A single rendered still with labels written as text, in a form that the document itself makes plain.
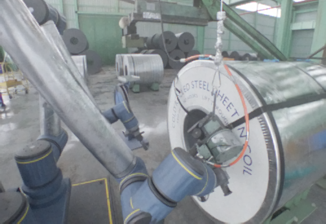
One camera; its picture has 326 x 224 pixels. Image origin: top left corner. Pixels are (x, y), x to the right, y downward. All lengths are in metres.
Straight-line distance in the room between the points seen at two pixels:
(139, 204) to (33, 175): 0.82
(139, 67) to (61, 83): 5.39
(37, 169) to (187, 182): 0.91
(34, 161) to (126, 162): 0.68
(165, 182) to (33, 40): 0.46
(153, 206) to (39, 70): 0.43
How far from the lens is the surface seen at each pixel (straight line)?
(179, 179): 0.43
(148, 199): 0.47
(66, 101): 0.47
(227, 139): 0.84
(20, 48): 0.48
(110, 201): 1.45
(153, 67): 5.96
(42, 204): 1.29
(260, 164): 0.91
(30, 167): 1.16
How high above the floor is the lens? 1.41
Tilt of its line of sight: 17 degrees down
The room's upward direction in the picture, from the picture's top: straight up
